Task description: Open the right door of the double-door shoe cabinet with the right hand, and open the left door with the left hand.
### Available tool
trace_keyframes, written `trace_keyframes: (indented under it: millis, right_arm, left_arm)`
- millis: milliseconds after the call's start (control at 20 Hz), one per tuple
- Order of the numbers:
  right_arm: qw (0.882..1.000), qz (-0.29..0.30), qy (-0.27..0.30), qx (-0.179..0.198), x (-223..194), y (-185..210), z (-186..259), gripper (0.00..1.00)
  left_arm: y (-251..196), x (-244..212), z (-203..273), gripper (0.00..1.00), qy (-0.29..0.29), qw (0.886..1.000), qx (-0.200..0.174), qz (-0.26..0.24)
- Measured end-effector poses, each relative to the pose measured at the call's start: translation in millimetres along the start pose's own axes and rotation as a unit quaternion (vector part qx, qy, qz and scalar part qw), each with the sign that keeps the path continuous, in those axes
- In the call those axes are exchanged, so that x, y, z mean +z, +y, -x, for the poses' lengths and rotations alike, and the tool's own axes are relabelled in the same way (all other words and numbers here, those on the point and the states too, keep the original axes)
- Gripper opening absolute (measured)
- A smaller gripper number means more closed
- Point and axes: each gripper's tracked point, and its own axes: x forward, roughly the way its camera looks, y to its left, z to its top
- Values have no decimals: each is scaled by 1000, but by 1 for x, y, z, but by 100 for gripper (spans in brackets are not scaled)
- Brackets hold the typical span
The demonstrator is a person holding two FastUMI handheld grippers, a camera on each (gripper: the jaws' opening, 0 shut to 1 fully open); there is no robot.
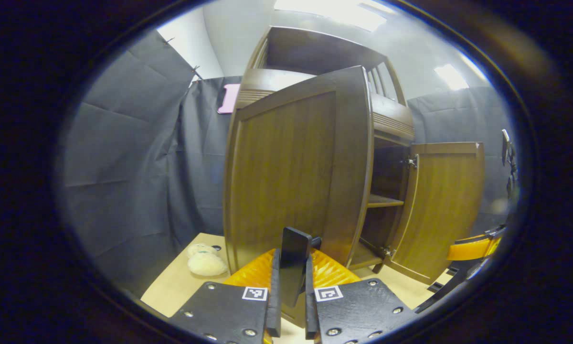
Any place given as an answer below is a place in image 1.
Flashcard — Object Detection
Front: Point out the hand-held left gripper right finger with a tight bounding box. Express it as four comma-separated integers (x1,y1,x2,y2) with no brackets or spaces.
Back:
305,248,418,344

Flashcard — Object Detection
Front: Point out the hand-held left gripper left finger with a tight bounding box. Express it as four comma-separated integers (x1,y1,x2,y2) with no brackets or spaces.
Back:
170,248,282,344

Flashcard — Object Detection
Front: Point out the wooden shoe cabinet door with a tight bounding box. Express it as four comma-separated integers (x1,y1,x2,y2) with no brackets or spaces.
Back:
223,65,374,329
391,141,485,286

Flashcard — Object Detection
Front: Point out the wooden double-door shoe cabinet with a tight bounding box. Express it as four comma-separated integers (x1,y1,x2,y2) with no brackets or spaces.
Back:
234,25,416,274

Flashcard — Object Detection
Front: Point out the cream plush toy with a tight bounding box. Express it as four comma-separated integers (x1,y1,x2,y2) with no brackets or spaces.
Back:
186,243,229,277

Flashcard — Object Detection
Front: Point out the wooden inner shelf board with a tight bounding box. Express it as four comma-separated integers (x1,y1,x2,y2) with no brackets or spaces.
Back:
367,193,405,208

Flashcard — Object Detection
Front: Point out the small ceiling light panel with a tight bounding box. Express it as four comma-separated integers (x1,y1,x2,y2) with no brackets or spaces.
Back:
434,64,469,90

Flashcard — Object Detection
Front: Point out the black backdrop cloth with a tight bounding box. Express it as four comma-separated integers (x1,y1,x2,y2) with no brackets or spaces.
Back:
60,29,516,297

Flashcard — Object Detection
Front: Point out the large ceiling light panel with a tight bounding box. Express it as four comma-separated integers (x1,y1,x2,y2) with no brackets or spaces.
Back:
273,0,387,32

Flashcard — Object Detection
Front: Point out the black angled frame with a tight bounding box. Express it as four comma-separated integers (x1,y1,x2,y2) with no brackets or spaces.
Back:
413,260,490,314

